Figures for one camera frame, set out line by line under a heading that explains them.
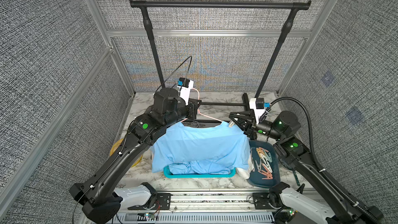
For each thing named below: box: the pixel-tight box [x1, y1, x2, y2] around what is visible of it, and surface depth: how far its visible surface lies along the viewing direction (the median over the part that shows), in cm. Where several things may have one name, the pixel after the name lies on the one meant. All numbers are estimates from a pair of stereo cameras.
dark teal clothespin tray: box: [246, 140, 281, 189], surface depth 84 cm
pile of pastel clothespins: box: [250, 146, 274, 180], surface depth 85 cm
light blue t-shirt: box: [150, 120, 252, 176], surface depth 71 cm
